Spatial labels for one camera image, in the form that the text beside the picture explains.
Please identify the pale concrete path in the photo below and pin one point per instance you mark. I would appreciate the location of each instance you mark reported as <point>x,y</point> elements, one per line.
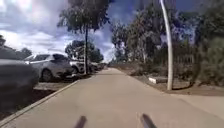
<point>110,96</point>

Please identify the round dark tree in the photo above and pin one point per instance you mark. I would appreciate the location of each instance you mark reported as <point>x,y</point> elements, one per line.
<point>80,50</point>

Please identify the row of trees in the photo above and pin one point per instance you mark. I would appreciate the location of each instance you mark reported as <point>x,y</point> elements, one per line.
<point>146,36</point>

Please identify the pale concrete block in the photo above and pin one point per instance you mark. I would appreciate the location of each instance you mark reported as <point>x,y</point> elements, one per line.
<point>156,80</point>

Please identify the tall thin tree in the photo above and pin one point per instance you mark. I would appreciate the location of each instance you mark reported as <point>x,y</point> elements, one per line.
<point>85,20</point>

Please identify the pale leaning pole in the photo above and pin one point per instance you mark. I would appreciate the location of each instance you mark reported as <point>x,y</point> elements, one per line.
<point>169,43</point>

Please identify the silver car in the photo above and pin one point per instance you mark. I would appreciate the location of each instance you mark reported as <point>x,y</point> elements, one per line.
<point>50,66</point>

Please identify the robot's own part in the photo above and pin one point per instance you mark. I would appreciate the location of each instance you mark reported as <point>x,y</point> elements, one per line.
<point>80,122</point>
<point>147,122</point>

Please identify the brown bare earth strip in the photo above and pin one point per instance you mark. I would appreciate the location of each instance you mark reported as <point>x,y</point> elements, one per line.
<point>186,87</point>

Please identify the pale kerb strip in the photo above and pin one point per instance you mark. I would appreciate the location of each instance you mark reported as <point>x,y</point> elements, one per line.
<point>40,100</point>

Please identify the dark car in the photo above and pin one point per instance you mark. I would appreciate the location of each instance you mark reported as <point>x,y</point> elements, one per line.
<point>15,78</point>

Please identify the dark green bush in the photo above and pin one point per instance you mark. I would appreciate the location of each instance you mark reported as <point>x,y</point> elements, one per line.
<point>211,61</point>

